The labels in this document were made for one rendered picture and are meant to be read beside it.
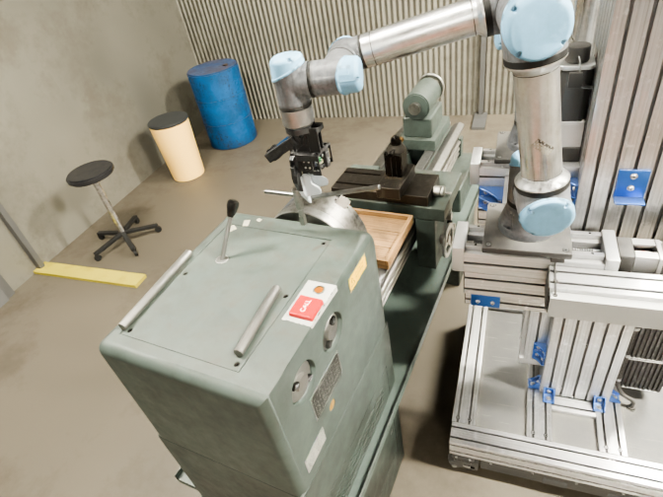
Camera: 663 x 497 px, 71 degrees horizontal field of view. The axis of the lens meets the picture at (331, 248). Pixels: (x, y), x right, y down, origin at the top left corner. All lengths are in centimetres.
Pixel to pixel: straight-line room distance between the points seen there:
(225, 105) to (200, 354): 404
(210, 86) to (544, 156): 409
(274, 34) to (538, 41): 442
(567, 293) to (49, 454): 249
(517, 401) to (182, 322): 147
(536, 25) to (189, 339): 93
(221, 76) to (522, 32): 409
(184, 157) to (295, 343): 373
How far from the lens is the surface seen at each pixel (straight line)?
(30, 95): 431
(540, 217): 114
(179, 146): 455
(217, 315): 112
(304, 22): 508
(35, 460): 294
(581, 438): 212
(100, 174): 372
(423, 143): 245
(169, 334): 114
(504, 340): 235
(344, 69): 101
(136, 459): 262
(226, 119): 497
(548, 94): 103
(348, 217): 145
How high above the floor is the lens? 199
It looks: 38 degrees down
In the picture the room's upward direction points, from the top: 12 degrees counter-clockwise
